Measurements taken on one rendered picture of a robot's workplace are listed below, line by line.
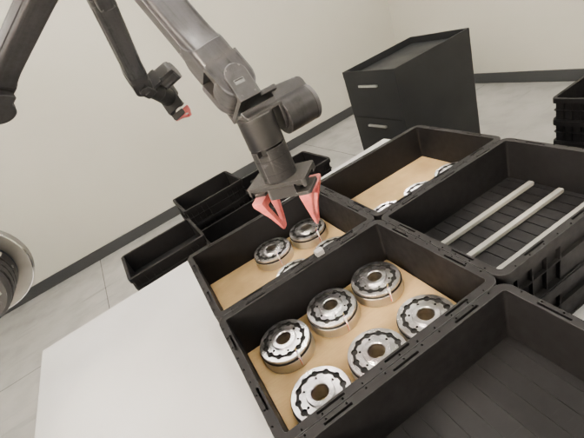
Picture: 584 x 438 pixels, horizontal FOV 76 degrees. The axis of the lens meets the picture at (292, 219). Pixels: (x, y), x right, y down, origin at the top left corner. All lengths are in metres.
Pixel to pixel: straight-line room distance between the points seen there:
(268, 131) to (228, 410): 0.62
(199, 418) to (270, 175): 0.59
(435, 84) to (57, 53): 2.83
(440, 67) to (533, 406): 2.02
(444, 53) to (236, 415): 2.11
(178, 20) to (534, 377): 0.72
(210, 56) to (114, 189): 3.26
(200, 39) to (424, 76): 1.85
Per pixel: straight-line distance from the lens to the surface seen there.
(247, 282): 0.98
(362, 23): 4.82
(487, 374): 0.67
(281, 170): 0.58
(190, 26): 0.62
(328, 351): 0.74
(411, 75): 2.27
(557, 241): 0.74
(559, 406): 0.65
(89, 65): 3.70
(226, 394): 0.96
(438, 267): 0.73
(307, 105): 0.59
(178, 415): 1.00
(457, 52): 2.54
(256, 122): 0.55
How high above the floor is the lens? 1.38
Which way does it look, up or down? 29 degrees down
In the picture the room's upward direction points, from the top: 23 degrees counter-clockwise
